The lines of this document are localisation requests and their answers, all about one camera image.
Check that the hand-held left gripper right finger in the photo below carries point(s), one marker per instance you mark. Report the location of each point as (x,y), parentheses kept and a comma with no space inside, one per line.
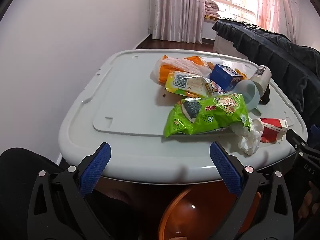
(226,167)

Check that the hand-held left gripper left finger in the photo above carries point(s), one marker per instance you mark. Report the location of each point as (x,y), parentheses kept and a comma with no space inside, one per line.
(96,170)

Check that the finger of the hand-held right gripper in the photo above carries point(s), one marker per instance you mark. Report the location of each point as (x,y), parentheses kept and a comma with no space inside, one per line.
(300,142)

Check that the white paper towel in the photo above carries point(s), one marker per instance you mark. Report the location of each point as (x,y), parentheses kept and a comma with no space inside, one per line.
(250,140)

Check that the orange plastic bucket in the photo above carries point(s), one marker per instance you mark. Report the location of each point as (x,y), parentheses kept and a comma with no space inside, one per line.
(200,210)

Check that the orange and white plastic bag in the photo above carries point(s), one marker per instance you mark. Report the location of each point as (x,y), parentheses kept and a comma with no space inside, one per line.
(175,66)

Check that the person's right hand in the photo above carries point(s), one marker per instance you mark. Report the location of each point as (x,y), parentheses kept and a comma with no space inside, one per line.
(310,202)

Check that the red and white paper box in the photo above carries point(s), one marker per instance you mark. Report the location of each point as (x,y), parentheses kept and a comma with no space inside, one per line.
(272,131)

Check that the green seaweed snack packet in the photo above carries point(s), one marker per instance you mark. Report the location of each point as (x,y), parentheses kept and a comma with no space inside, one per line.
(212,115)

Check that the translucent blue plastic cup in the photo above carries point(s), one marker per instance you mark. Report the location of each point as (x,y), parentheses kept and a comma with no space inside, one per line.
(246,92)

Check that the white bottle with dark cap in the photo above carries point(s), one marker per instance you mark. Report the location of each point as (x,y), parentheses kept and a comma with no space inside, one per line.
(261,78)

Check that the white plastic table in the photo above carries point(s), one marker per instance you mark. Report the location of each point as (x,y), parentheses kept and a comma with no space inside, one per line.
(120,92)

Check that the orange toy dinosaur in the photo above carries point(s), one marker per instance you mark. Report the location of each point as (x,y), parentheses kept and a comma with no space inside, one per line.
(241,73)

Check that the blue paper carton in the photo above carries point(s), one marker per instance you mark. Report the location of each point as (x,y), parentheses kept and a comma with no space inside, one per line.
(222,76)

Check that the dark bed blanket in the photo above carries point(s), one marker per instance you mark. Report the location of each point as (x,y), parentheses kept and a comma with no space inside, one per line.
(280,52)

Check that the yellow green snack packet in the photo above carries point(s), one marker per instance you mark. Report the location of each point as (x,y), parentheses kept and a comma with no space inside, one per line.
(187,82)

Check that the pink dotted curtain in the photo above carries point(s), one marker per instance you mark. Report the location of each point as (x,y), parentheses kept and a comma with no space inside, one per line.
(175,10)
(277,7)

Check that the stack of folded pink blankets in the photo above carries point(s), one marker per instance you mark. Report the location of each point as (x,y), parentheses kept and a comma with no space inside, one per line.
(211,8)

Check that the white bed frame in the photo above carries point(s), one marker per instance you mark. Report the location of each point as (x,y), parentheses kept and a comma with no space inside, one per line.
(225,45)

